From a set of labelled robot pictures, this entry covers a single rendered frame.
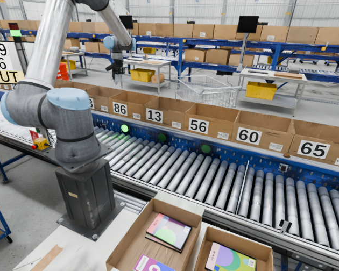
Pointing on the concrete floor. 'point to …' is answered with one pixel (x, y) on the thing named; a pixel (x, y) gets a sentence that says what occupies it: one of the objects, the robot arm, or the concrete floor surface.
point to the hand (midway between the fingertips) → (115, 83)
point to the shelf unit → (0, 221)
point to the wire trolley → (205, 92)
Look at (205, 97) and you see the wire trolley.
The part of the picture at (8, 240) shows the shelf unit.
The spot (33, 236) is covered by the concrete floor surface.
